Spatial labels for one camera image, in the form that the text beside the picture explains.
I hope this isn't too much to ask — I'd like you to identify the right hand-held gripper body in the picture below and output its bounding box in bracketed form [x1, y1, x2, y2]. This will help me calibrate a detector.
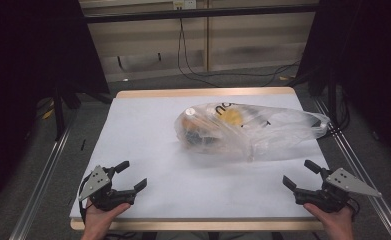
[294, 167, 383, 214]

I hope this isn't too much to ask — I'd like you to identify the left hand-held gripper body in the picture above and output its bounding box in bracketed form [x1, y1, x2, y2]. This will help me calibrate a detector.
[78, 165, 138, 212]

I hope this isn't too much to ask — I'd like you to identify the clear plastic bag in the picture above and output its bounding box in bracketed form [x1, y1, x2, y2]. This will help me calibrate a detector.
[173, 101, 331, 163]

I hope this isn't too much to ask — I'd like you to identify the person's left hand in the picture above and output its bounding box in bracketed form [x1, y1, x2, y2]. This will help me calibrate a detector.
[80, 198, 132, 240]

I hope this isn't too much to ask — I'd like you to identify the person's right hand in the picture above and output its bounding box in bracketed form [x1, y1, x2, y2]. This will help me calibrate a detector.
[303, 202, 355, 240]

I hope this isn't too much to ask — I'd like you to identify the white table mat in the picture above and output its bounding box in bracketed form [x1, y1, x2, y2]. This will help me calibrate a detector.
[69, 93, 331, 221]

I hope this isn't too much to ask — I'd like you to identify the bottle with white cap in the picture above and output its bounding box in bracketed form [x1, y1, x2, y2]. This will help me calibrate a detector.
[180, 107, 224, 148]

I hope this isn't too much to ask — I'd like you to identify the yellow item in bag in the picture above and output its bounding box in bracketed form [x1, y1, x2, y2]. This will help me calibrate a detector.
[222, 107, 245, 128]

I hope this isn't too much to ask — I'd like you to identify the black curtain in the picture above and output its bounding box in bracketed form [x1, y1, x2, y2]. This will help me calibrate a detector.
[0, 0, 111, 214]
[296, 0, 391, 168]

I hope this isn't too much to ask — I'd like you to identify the black horizontal bar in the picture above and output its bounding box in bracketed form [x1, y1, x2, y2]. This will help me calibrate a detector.
[84, 3, 319, 24]

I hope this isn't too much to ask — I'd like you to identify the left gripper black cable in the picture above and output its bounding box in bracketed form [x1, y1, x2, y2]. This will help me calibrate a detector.
[78, 171, 94, 224]

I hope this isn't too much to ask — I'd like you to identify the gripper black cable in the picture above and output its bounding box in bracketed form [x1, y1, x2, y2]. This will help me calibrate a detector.
[78, 171, 94, 224]
[346, 196, 361, 222]

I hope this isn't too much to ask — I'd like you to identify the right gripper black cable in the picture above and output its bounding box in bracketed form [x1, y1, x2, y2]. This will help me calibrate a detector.
[346, 196, 361, 222]

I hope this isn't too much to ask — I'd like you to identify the metal floor rail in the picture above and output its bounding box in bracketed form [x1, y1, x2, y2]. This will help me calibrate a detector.
[8, 116, 76, 240]
[312, 96, 391, 240]

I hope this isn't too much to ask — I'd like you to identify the white wall socket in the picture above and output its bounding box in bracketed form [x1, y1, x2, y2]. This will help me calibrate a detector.
[172, 0, 197, 11]

